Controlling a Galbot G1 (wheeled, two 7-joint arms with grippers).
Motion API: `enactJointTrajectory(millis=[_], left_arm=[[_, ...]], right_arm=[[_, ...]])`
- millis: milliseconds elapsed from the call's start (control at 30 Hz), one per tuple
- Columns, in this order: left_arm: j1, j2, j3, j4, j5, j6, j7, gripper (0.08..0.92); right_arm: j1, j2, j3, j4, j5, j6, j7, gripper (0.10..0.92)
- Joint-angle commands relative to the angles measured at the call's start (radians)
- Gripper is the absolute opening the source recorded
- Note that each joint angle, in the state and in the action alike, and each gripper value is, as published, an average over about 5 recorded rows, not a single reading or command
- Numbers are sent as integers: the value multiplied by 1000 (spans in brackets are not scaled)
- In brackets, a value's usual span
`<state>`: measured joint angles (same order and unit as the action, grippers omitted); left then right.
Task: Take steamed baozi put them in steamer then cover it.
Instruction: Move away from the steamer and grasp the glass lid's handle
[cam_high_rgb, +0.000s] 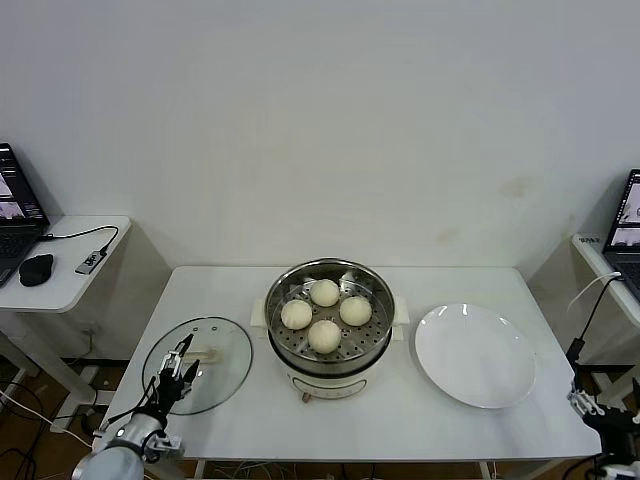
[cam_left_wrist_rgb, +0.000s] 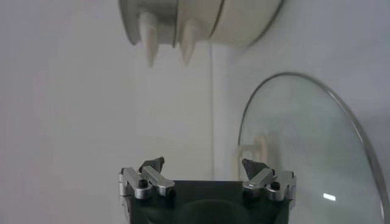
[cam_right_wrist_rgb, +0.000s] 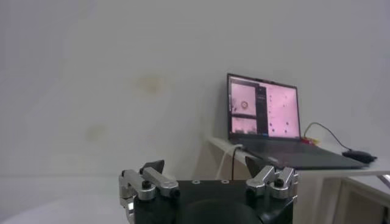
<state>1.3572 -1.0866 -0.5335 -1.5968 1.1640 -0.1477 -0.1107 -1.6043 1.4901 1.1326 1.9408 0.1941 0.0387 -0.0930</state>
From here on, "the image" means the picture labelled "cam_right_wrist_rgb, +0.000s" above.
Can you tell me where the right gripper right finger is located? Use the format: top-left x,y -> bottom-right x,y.
245,156 -> 299,200

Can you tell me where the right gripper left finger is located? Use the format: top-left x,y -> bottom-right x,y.
118,160 -> 180,201

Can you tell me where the yellow red connector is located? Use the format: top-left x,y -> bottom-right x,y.
300,136 -> 321,146

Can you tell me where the black open laptop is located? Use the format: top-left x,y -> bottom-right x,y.
227,72 -> 368,170

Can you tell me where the black computer mouse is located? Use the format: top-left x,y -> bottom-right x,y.
341,149 -> 378,164

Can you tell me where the black power cable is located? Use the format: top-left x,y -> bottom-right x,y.
230,147 -> 238,180

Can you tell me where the thin black mouse cable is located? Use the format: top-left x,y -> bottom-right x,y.
303,122 -> 351,152

